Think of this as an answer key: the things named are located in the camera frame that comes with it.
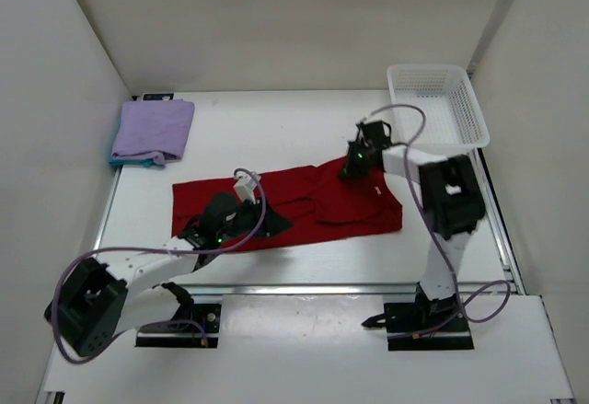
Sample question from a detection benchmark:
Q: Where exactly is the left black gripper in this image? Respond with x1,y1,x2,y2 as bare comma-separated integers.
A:
217,195,293,242

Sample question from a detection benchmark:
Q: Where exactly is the red t shirt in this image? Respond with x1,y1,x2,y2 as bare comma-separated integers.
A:
171,155,405,254

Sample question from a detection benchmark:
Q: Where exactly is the teal t shirt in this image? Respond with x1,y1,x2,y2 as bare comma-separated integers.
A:
109,156,155,167

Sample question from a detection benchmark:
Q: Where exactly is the lilac t shirt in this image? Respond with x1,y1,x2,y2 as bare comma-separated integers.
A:
110,99,195,167

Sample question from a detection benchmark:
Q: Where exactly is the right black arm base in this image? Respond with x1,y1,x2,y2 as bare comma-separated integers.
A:
362,291,474,352

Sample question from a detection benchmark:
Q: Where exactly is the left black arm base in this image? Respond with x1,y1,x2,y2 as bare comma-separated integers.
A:
135,282,222,349

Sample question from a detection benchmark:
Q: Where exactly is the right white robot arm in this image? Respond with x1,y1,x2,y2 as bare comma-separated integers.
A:
340,121,486,330

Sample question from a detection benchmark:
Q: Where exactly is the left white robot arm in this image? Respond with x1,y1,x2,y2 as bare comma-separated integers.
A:
44,192,293,364

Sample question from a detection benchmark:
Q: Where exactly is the white plastic basket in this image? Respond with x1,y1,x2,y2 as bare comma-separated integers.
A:
387,63,490,156

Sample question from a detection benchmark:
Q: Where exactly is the dark label sticker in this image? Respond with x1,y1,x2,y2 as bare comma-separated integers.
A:
142,93,174,101

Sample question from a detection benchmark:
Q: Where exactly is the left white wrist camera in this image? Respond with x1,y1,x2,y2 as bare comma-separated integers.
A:
233,170,260,204

